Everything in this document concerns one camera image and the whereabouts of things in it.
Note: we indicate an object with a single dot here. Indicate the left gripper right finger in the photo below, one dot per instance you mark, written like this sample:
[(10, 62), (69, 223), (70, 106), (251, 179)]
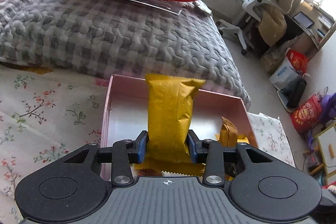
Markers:
[(210, 153)]

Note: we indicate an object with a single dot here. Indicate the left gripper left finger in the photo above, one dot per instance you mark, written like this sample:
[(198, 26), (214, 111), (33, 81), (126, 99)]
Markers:
[(125, 153)]

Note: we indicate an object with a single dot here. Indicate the yellow snack packet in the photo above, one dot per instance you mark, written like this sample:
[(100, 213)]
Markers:
[(170, 110), (229, 135)]

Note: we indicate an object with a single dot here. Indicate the yellow snack packet in box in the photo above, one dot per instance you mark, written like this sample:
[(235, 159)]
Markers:
[(229, 135)]

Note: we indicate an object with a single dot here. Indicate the pink cardboard box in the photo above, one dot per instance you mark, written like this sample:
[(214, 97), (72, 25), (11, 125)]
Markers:
[(126, 116)]

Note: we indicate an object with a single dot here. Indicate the floral white cloth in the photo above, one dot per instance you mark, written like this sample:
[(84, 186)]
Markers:
[(44, 117)]

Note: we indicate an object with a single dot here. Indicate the black bag on floor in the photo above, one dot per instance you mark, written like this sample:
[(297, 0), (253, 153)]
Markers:
[(291, 95)]

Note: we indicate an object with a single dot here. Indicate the red shopping bag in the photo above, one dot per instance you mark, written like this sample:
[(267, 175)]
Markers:
[(306, 115)]

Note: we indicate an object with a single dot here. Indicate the white blue plastic bag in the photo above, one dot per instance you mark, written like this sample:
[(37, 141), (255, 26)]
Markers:
[(283, 75)]

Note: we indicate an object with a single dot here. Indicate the red gift bag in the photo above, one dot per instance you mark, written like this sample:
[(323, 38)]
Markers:
[(298, 60)]

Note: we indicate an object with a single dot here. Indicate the grey checkered quilt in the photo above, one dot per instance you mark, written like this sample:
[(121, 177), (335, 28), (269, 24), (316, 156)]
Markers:
[(117, 37)]

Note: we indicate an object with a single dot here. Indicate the wooden desk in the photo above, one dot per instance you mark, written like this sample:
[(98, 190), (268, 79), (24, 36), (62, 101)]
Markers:
[(310, 26)]

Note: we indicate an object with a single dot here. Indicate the beige blanket on chair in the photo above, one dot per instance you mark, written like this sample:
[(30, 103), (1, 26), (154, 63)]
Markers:
[(273, 24)]

